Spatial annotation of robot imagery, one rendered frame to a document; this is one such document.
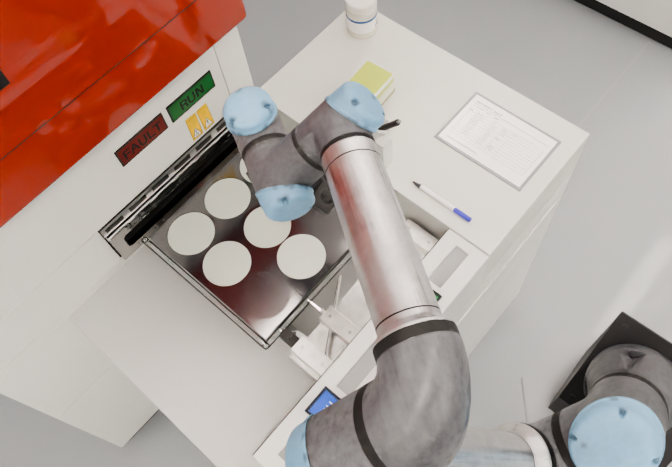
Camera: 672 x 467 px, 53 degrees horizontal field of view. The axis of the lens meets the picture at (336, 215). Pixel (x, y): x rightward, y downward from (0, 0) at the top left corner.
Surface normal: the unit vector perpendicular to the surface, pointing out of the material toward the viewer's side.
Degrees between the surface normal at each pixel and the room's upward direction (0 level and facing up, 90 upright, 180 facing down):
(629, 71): 0
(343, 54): 0
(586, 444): 38
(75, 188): 90
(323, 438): 42
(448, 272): 0
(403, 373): 24
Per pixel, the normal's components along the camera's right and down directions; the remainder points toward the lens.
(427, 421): 0.07, -0.08
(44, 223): 0.75, 0.55
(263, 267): -0.07, -0.47
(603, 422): -0.41, 0.08
